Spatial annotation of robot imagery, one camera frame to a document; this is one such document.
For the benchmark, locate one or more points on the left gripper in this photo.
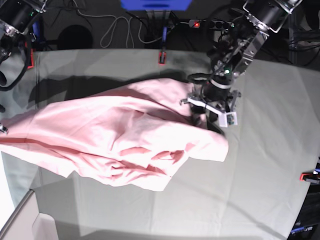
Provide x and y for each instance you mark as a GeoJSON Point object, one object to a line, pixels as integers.
{"type": "Point", "coordinates": [214, 115]}

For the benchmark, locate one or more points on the pink printed t-shirt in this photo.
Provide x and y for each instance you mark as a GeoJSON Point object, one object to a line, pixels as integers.
{"type": "Point", "coordinates": [138, 134]}

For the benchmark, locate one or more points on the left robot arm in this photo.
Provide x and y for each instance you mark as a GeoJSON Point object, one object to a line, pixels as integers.
{"type": "Point", "coordinates": [235, 51]}

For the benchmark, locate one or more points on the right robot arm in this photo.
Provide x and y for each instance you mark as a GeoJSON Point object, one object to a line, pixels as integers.
{"type": "Point", "coordinates": [16, 20]}

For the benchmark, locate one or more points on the red clamp top centre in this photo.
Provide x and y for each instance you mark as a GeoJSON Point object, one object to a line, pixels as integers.
{"type": "Point", "coordinates": [162, 58]}

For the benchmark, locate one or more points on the black power strip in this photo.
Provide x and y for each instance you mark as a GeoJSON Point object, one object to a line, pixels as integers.
{"type": "Point", "coordinates": [216, 24]}

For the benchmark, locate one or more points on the red clamp right edge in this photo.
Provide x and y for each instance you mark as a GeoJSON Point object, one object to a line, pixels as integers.
{"type": "Point", "coordinates": [310, 177]}

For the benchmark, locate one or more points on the red clamp left corner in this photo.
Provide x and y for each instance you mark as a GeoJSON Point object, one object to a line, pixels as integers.
{"type": "Point", "coordinates": [30, 56]}

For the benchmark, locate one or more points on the white bin bottom left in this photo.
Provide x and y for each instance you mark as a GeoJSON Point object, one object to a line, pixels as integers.
{"type": "Point", "coordinates": [28, 223]}

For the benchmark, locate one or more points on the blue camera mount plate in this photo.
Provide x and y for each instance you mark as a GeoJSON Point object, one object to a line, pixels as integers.
{"type": "Point", "coordinates": [154, 5]}

